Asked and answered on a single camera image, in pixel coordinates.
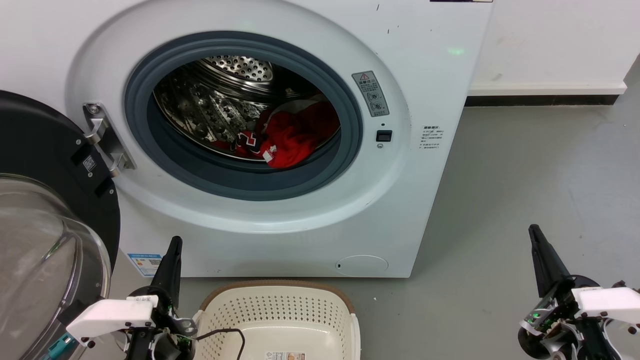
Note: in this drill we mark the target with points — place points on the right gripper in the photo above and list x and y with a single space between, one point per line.
560 320

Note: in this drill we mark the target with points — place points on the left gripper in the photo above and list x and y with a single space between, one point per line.
165 340

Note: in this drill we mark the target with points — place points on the red white garment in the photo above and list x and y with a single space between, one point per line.
295 135

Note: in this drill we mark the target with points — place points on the cream perforated laundry basket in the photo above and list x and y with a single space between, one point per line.
280 310

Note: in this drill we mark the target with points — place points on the black washer door with glass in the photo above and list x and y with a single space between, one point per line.
40 140

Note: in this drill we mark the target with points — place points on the blue energy label sticker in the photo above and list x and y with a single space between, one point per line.
145 264

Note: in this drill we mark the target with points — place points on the grey rubber door gasket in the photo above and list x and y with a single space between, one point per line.
240 182

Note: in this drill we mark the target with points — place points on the metal door hinge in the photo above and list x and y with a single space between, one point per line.
102 135

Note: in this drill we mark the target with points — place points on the white front-load washing machine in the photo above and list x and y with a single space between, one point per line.
400 200

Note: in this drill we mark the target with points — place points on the black baseboard strip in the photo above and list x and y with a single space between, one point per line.
540 100

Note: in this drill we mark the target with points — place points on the perforated steel drum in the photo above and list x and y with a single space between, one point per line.
210 105

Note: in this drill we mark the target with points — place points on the round drain filter cover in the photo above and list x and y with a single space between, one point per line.
362 265

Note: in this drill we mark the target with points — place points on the black door latch socket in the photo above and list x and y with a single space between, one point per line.
384 136

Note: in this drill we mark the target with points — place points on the grey warning sticker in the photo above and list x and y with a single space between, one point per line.
371 95

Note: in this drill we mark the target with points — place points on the white wall ledge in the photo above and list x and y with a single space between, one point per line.
545 89

